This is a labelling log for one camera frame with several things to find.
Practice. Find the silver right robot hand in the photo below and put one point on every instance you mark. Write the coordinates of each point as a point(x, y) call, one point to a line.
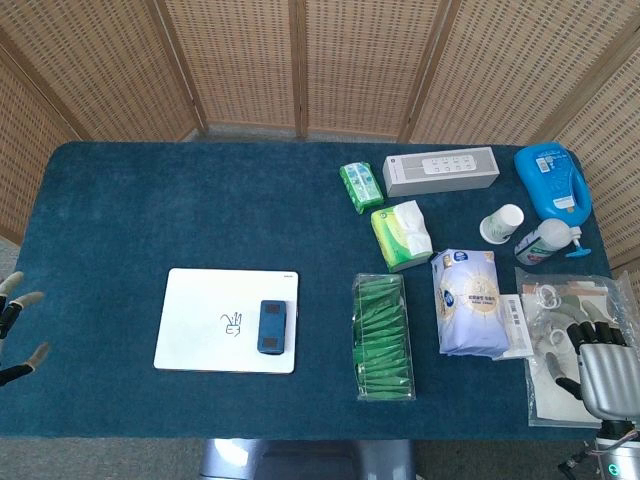
point(610, 375)

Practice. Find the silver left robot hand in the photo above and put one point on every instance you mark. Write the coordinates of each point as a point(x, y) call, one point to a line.
point(10, 307)

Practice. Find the blue board eraser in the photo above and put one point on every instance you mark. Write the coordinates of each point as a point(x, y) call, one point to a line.
point(272, 327)

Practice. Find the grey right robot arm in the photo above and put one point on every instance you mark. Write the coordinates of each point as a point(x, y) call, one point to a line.
point(620, 457)

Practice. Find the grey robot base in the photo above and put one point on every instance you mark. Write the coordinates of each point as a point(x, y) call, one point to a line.
point(300, 462)

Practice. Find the white writing board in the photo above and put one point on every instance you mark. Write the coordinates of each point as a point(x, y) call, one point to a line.
point(200, 320)

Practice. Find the clear plastic bag with parts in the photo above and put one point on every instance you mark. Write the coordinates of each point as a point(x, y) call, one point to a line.
point(550, 405)

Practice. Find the white barcode box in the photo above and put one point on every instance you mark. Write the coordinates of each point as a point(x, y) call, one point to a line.
point(517, 325)

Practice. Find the white pump bottle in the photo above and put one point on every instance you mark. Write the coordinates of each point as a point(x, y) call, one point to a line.
point(540, 242)

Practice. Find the white blue tissue pack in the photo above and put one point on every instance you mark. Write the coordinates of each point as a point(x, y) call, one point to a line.
point(470, 305)

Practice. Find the white paper cup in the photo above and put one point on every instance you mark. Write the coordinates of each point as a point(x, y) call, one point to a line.
point(500, 225)

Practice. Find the blue detergent bottle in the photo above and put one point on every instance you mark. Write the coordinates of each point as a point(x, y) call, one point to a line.
point(552, 180)

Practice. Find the blue table cloth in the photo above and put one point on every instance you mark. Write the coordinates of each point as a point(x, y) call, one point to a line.
point(200, 210)

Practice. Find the clear box of green sachets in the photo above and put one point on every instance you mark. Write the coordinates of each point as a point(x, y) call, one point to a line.
point(384, 340)

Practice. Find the green yellow tissue pack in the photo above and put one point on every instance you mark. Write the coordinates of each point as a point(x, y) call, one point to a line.
point(400, 235)

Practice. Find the grey power strip box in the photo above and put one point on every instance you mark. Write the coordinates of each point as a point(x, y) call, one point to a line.
point(440, 172)

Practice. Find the green wet wipes pack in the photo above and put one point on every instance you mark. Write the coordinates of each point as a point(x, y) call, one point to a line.
point(361, 186)

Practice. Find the wicker folding screen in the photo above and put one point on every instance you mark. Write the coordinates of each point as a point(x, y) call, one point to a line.
point(250, 60)

